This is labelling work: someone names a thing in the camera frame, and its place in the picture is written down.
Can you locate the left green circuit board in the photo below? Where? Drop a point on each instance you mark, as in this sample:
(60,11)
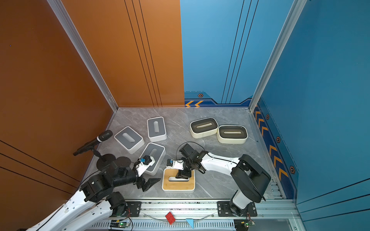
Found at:
(120,224)

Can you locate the aluminium corner post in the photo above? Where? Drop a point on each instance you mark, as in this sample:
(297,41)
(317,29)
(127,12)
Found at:
(78,43)
(285,33)

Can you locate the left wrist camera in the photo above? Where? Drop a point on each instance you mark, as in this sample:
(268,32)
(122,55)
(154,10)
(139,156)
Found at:
(142,164)

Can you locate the grey lid tissue box left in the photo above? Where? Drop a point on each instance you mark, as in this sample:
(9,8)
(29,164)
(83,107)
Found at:
(129,139)

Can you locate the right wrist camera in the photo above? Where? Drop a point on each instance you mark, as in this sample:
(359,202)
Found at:
(175,164)

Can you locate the blue triangle piece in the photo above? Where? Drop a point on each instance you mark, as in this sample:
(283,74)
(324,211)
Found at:
(191,222)

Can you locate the red plastic block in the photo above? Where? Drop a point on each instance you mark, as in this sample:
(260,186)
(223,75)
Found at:
(170,218)

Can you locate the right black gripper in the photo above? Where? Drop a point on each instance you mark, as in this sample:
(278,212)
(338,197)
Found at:
(183,174)

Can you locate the dark lid cream box right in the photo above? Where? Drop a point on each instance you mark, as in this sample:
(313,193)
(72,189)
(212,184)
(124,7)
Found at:
(232,134)

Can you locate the grey lid tissue box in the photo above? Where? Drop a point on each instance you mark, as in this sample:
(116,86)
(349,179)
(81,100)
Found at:
(129,139)
(156,129)
(156,151)

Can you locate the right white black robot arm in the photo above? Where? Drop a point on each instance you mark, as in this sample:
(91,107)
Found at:
(252,180)

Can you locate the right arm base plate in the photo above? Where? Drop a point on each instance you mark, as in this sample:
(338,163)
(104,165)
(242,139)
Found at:
(227,209)

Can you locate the grey lid tissue box front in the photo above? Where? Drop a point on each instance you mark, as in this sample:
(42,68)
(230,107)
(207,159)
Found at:
(156,151)

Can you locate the black microphone on stand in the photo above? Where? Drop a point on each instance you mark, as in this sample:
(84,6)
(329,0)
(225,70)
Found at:
(103,160)

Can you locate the dark lid cream box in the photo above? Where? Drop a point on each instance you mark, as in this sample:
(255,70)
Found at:
(203,127)
(232,134)

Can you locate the right aluminium corner post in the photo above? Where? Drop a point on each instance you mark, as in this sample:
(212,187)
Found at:
(285,33)

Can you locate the right green circuit board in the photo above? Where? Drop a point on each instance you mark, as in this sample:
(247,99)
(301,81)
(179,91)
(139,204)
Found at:
(243,225)

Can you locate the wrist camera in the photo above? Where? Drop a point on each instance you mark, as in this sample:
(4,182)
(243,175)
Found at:
(142,164)
(175,164)

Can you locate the dark lid cream box left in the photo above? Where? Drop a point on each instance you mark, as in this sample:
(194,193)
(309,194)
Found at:
(203,127)

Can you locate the left aluminium corner post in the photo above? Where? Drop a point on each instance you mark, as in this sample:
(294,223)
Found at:
(78,43)

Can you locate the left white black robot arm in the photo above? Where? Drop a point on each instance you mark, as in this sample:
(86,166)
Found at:
(96,199)

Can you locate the green circuit board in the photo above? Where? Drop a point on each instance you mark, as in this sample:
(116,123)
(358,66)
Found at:
(120,224)
(243,225)

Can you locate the grey lid tissue box back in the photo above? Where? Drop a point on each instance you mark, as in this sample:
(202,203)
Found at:
(156,129)

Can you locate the bamboo lid white tissue box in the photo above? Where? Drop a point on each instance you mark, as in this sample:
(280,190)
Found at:
(171,184)

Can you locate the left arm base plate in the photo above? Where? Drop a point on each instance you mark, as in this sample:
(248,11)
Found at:
(131,209)

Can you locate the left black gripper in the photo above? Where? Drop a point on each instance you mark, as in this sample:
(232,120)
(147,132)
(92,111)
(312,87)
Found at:
(149,184)

